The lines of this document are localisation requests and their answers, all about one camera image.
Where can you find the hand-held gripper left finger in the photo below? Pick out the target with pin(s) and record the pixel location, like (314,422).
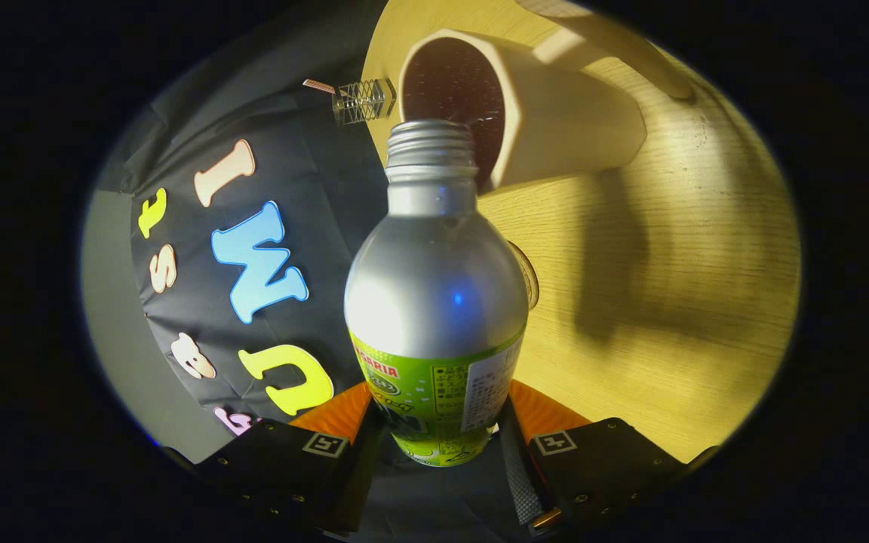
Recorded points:
(355,483)

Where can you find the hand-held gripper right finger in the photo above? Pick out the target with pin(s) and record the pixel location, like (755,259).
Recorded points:
(519,479)

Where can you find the silver bottle with green label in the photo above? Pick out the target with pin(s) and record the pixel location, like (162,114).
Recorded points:
(434,294)

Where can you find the round wooden coaster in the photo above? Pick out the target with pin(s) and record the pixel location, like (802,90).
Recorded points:
(529,275)

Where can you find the wooden table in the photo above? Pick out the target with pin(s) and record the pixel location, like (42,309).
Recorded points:
(691,286)

